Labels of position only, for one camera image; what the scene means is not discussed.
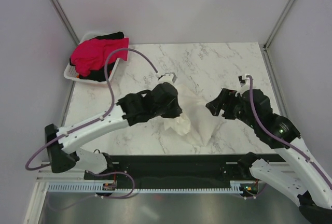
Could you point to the white t-shirt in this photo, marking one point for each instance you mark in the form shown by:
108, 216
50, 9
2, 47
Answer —
196, 125

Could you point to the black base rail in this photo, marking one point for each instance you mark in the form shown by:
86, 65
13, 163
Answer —
182, 171

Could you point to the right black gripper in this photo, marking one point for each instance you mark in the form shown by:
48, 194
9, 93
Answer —
224, 97

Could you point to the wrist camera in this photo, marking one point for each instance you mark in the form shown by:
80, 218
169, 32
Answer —
168, 77
245, 83

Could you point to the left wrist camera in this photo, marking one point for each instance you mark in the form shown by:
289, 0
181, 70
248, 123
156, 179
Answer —
168, 77

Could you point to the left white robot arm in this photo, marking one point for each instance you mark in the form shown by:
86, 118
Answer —
65, 144

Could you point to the aluminium frame post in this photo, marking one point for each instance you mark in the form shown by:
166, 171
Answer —
64, 19
282, 17

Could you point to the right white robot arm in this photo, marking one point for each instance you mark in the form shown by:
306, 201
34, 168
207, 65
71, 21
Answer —
311, 192

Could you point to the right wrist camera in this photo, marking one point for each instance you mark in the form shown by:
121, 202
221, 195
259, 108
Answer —
245, 83

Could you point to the red t-shirt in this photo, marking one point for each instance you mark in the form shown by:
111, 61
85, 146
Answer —
90, 55

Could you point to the white slotted cable duct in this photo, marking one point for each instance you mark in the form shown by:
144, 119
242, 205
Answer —
234, 188

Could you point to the left aluminium frame post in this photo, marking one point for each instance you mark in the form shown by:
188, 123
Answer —
64, 19

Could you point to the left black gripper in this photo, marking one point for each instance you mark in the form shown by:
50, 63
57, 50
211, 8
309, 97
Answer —
176, 111

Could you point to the right aluminium frame post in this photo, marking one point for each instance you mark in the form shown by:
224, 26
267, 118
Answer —
282, 17

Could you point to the black t-shirt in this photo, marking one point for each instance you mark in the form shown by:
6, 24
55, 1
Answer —
103, 73

